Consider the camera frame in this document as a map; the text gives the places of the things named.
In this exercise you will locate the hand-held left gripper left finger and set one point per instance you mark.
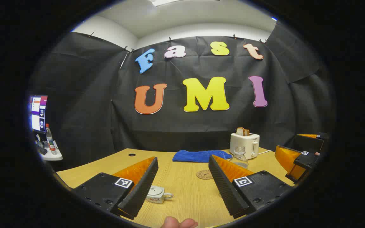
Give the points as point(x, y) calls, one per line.
point(139, 190)

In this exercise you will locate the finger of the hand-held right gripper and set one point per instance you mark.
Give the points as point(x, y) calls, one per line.
point(309, 142)
point(306, 160)

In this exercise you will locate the round brown coaster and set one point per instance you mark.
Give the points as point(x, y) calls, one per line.
point(204, 174)

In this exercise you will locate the computer monitor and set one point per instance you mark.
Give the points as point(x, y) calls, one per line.
point(39, 114)

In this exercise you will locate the white bread slice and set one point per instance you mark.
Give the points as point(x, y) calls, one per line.
point(240, 131)

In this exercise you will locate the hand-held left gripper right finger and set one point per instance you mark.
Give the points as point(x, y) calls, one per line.
point(225, 188)

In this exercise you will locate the white teacup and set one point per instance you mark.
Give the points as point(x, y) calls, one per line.
point(157, 199)

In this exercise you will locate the white toaster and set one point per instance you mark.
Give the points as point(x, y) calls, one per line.
point(244, 145)

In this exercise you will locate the toasted bread slice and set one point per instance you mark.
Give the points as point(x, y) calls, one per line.
point(246, 132)

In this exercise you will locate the red cap bottle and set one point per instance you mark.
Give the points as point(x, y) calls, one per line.
point(50, 141)

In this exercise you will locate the green label water bottle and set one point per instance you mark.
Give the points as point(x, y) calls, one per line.
point(239, 156)

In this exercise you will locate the white side table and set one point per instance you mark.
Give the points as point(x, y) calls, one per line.
point(54, 156)

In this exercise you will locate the blue towel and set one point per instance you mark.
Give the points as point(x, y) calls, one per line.
point(198, 156)

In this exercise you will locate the white teacup lid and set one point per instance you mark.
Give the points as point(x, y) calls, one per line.
point(155, 191)

